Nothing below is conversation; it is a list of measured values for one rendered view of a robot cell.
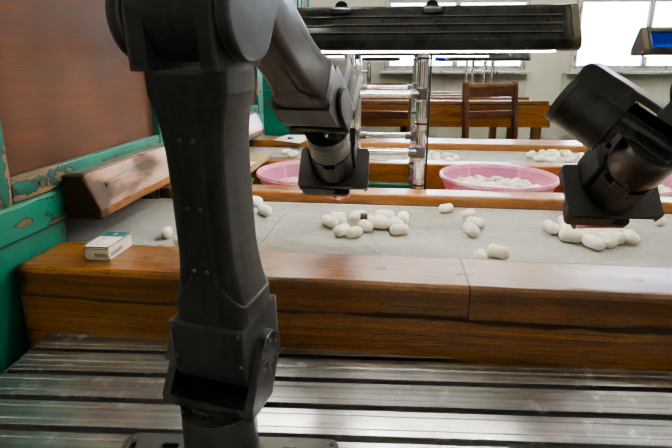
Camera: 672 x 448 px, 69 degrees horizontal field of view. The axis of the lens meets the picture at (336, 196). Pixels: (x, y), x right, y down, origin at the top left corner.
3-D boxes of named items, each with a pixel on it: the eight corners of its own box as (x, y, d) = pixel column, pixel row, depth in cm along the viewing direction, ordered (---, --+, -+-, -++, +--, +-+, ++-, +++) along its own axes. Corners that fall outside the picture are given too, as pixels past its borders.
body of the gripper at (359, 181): (303, 153, 75) (295, 126, 68) (370, 155, 74) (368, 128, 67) (299, 191, 72) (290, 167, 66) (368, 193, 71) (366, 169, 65)
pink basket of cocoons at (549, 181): (581, 226, 107) (587, 184, 105) (473, 236, 101) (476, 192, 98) (510, 195, 132) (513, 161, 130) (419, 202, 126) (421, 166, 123)
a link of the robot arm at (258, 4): (291, 89, 62) (143, -125, 34) (360, 90, 60) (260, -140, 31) (273, 180, 59) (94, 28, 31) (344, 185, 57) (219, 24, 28)
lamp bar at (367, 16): (582, 50, 76) (588, 0, 74) (197, 51, 83) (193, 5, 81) (565, 51, 84) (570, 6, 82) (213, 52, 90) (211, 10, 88)
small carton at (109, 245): (109, 261, 65) (107, 247, 65) (85, 260, 66) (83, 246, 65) (132, 245, 71) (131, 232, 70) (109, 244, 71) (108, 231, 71)
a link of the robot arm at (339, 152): (317, 124, 70) (310, 94, 63) (356, 129, 69) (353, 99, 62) (306, 166, 67) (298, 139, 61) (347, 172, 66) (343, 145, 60)
